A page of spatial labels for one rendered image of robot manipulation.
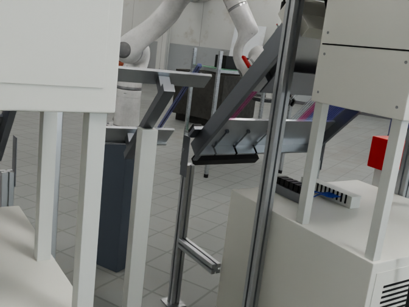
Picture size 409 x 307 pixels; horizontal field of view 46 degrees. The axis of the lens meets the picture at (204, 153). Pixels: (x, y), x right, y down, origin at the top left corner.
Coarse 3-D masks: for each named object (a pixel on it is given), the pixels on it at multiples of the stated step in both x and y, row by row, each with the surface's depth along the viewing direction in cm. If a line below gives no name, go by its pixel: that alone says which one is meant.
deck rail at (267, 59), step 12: (276, 36) 156; (276, 48) 156; (264, 60) 162; (276, 60) 159; (252, 72) 167; (264, 72) 163; (240, 84) 173; (252, 84) 167; (228, 96) 179; (240, 96) 173; (228, 108) 179; (216, 120) 186; (204, 132) 193; (216, 132) 188; (192, 144) 201; (204, 144) 194
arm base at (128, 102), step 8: (120, 96) 224; (128, 96) 223; (136, 96) 225; (120, 104) 225; (128, 104) 224; (136, 104) 226; (120, 112) 225; (128, 112) 225; (136, 112) 228; (120, 120) 226; (128, 120) 226; (136, 120) 229
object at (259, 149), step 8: (296, 144) 233; (304, 144) 236; (208, 152) 203; (216, 152) 205; (224, 152) 207; (232, 152) 210; (240, 152) 212; (248, 152) 214; (256, 152) 217; (288, 152) 228; (296, 152) 231; (304, 152) 234
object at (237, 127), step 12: (228, 120) 191; (240, 120) 194; (252, 120) 198; (264, 120) 201; (288, 120) 209; (300, 120) 213; (228, 132) 197; (240, 132) 204; (252, 132) 207; (264, 132) 211; (288, 132) 218; (300, 132) 222; (228, 144) 210; (240, 144) 214; (252, 144) 217; (264, 144) 221; (288, 144) 230
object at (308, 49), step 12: (300, 36) 158; (300, 48) 164; (312, 48) 166; (300, 60) 170; (312, 60) 173; (300, 72) 170; (312, 72) 180; (264, 84) 177; (300, 84) 177; (312, 84) 180
